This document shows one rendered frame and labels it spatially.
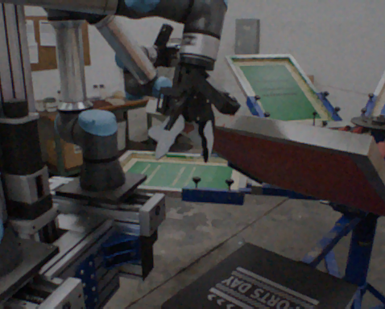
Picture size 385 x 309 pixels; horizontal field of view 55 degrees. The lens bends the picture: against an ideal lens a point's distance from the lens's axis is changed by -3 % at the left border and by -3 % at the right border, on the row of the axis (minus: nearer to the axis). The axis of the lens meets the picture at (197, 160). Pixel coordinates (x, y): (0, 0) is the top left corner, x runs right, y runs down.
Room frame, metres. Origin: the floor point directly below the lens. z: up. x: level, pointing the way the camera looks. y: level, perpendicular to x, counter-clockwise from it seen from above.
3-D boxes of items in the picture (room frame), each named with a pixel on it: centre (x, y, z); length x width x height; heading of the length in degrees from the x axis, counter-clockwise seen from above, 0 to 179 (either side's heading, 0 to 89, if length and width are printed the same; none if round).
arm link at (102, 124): (1.18, 0.32, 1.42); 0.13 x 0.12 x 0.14; 45
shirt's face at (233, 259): (0.98, -0.21, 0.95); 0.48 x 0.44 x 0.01; 140
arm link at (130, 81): (1.43, 0.23, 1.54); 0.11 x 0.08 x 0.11; 45
